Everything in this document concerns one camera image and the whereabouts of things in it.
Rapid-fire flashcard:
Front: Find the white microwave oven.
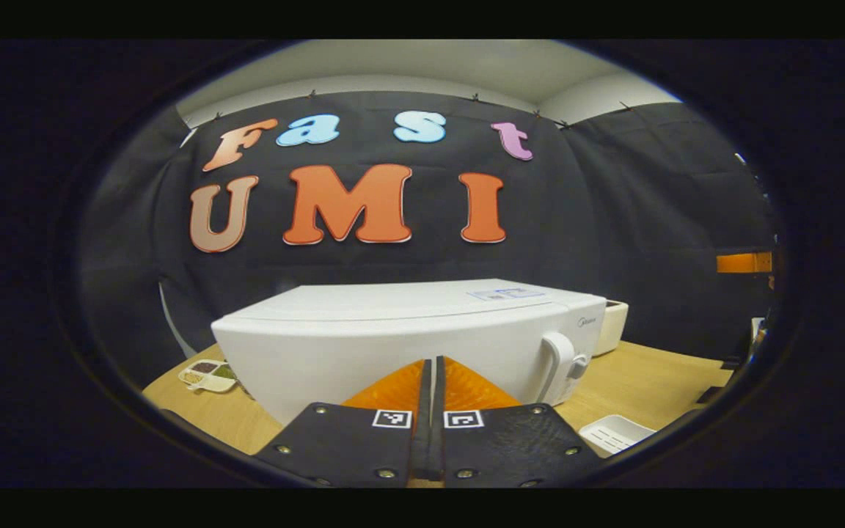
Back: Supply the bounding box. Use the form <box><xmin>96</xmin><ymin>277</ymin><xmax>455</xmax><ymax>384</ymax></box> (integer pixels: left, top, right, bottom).
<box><xmin>211</xmin><ymin>278</ymin><xmax>609</xmax><ymax>428</ymax></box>

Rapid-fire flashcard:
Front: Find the white divided seasoning tray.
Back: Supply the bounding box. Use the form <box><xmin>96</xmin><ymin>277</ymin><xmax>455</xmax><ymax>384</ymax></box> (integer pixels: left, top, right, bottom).
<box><xmin>178</xmin><ymin>359</ymin><xmax>239</xmax><ymax>394</ymax></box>

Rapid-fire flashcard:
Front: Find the white ribbed plate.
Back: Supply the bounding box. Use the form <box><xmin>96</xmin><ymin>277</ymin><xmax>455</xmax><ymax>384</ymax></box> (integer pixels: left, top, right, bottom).
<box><xmin>578</xmin><ymin>414</ymin><xmax>657</xmax><ymax>458</ymax></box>

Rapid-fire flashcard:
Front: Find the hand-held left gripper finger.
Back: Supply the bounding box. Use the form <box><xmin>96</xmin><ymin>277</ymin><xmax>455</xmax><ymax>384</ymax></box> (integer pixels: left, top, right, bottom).
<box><xmin>252</xmin><ymin>358</ymin><xmax>434</xmax><ymax>489</ymax></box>
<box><xmin>434</xmin><ymin>355</ymin><xmax>604</xmax><ymax>489</ymax></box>

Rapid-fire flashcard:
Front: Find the white toaster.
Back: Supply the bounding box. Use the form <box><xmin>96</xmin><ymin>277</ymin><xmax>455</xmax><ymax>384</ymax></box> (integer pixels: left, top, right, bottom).
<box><xmin>593</xmin><ymin>299</ymin><xmax>630</xmax><ymax>358</ymax></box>

